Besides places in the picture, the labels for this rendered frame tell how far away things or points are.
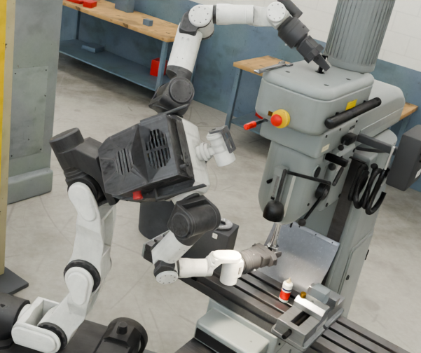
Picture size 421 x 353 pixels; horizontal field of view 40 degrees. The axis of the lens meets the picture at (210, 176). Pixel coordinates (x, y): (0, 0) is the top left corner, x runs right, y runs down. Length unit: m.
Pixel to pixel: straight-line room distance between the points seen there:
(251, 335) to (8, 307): 0.99
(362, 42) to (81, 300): 1.39
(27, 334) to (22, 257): 1.69
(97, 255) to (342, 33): 1.20
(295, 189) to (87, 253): 0.79
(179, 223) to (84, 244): 0.47
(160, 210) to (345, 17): 2.45
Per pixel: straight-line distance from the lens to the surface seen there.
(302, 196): 2.14
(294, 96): 1.90
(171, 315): 3.75
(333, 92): 1.90
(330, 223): 2.63
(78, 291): 2.25
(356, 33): 2.21
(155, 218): 4.31
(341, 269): 2.74
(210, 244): 2.46
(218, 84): 7.39
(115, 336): 2.63
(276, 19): 2.03
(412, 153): 2.24
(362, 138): 2.38
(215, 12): 2.08
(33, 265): 4.05
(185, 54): 2.02
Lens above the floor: 2.35
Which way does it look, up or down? 25 degrees down
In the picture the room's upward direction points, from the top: 12 degrees clockwise
